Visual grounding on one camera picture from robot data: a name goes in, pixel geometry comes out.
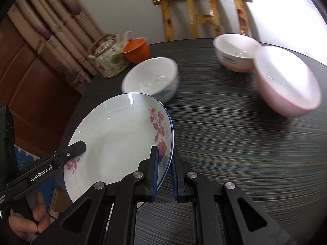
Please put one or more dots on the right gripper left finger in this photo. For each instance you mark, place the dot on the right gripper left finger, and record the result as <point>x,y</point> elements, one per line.
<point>147,190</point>

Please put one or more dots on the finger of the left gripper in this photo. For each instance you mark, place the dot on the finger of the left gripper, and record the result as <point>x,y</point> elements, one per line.
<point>61,157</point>

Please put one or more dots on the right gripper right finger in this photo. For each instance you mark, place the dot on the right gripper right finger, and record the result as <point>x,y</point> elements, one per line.
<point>179,169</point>

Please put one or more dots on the rose plate blue rim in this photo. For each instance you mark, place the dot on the rose plate blue rim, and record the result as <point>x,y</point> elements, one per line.
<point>119,133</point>

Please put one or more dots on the white ribbed bowl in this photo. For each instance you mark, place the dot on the white ribbed bowl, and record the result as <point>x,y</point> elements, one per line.
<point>157,77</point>

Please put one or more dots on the white Rabbit bowl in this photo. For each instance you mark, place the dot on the white Rabbit bowl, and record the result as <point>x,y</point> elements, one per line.
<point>236,52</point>

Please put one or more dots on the large pink bowl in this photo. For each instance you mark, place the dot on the large pink bowl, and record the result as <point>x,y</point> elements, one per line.
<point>285,82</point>

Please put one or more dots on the person's left hand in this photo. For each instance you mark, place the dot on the person's left hand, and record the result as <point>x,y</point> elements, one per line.
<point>23,227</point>

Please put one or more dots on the blue foam mat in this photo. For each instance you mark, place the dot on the blue foam mat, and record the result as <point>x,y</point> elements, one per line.
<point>24,160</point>

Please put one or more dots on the cardboard box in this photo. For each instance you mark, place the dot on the cardboard box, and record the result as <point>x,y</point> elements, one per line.
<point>60,201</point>

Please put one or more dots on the wooden door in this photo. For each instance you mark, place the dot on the wooden door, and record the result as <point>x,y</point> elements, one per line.
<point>37,92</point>

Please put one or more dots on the floral ceramic teapot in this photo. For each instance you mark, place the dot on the floral ceramic teapot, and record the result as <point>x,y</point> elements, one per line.
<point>106,54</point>

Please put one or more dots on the orange lidded cup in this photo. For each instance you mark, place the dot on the orange lidded cup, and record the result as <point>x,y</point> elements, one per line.
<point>136,50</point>

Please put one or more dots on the beige patterned curtain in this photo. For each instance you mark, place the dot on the beige patterned curtain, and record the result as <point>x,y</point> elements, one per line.
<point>60,31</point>

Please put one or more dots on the wooden chair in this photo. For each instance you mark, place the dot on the wooden chair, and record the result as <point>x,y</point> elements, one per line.
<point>196,19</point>

